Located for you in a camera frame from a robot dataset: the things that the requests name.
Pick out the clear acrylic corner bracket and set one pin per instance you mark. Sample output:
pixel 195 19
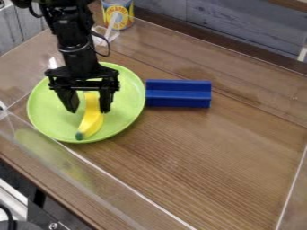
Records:
pixel 108 31

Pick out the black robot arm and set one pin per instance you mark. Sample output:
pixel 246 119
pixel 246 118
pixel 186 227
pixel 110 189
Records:
pixel 83 74

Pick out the clear acrylic front barrier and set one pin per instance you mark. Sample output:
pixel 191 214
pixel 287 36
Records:
pixel 106 203

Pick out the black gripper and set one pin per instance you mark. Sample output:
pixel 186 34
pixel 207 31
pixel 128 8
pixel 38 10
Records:
pixel 67 84

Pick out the green plate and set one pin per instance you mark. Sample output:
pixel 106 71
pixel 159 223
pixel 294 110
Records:
pixel 58 123

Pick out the blue rectangular block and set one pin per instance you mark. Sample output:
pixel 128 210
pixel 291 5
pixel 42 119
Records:
pixel 178 93

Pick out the yellow toy banana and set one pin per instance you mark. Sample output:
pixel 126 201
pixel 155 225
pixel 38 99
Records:
pixel 92 119

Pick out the yellow labelled tin can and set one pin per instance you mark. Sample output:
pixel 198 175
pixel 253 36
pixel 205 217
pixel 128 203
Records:
pixel 124 7

